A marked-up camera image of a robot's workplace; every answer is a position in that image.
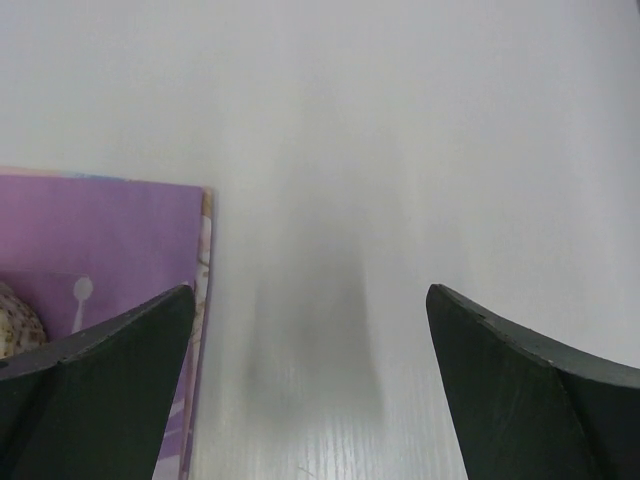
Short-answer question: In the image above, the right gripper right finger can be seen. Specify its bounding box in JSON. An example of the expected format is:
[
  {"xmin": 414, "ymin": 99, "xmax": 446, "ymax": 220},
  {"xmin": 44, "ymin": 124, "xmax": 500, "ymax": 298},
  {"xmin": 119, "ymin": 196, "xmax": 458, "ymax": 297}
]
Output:
[{"xmin": 426, "ymin": 284, "xmax": 639, "ymax": 480}]

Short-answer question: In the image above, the purple pink printed cloth mat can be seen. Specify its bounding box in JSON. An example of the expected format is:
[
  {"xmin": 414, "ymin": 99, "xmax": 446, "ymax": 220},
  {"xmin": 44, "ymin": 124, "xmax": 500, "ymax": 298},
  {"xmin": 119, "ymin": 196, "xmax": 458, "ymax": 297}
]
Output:
[{"xmin": 1, "ymin": 168, "xmax": 214, "ymax": 479}]

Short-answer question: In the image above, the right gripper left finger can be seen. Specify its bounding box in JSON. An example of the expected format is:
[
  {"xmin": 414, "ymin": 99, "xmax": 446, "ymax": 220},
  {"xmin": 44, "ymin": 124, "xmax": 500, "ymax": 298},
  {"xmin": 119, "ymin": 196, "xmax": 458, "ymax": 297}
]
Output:
[{"xmin": 1, "ymin": 285, "xmax": 195, "ymax": 479}]

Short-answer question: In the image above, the small beige cup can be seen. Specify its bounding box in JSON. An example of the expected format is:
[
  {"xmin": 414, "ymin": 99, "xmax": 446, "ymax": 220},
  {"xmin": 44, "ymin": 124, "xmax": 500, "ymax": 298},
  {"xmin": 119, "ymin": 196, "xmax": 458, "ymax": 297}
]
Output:
[{"xmin": 0, "ymin": 283, "xmax": 48, "ymax": 359}]

